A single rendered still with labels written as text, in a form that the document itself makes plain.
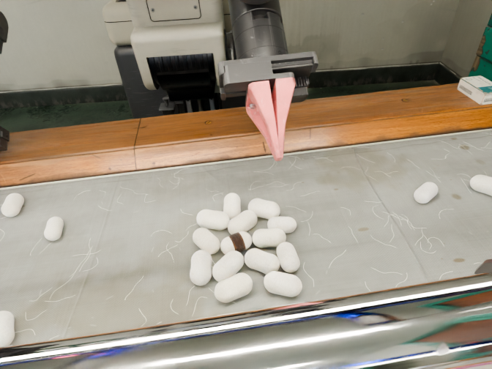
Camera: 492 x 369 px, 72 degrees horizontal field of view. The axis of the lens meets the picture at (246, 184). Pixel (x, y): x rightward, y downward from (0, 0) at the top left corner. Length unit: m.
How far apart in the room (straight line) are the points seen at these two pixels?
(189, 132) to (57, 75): 2.25
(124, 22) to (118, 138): 0.72
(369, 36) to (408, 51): 0.30
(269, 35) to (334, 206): 0.20
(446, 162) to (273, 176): 0.23
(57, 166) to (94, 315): 0.25
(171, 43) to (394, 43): 1.94
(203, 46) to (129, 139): 0.42
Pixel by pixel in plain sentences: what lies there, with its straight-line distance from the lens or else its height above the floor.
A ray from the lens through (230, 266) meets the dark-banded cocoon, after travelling 0.33.
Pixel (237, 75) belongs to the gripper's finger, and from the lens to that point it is 0.35.
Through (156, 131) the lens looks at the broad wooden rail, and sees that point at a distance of 0.53.
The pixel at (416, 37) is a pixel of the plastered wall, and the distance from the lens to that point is 2.67.
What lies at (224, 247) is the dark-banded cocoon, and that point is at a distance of 0.35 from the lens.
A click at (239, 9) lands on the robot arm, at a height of 0.93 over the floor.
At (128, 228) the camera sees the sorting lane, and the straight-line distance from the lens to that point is 0.41.
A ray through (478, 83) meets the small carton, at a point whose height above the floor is 0.79.
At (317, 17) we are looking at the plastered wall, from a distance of 2.41.
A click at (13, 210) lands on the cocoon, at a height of 0.75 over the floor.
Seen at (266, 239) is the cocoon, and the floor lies 0.76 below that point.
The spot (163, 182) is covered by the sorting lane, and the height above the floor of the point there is 0.74.
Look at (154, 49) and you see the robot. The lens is 0.90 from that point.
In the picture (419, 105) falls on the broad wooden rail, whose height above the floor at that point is 0.76.
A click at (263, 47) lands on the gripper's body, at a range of 0.38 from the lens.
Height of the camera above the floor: 1.02
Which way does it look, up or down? 39 degrees down
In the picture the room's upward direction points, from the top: 4 degrees counter-clockwise
